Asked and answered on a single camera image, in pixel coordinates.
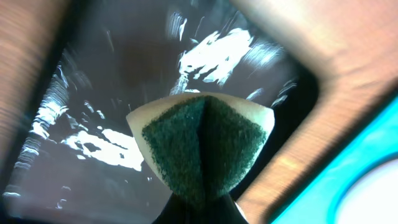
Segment teal plastic tray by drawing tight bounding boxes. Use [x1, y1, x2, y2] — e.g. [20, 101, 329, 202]
[267, 97, 397, 224]

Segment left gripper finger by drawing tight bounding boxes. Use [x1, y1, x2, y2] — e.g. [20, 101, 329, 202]
[152, 194, 248, 224]

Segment white plate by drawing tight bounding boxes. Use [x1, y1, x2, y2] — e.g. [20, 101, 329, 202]
[335, 159, 397, 224]

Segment green scrubbing sponge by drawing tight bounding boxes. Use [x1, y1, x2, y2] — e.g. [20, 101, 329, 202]
[126, 93, 275, 206]

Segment black rectangular tray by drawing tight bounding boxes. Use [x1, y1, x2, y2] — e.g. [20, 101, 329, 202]
[1, 0, 319, 223]

